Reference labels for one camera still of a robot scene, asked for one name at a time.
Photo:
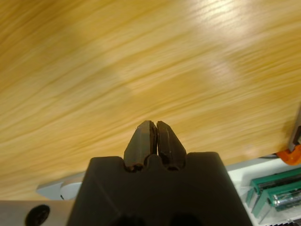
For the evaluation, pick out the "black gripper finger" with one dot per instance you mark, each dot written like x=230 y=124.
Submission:
x=170 y=150
x=141 y=146

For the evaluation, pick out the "white tray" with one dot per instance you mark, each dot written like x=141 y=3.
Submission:
x=240 y=174

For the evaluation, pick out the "green circuit board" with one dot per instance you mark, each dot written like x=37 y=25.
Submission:
x=256 y=183

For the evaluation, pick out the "orange and grey clamp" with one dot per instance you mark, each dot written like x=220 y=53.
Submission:
x=290 y=156

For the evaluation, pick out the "silver green battery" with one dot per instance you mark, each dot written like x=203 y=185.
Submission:
x=288 y=200

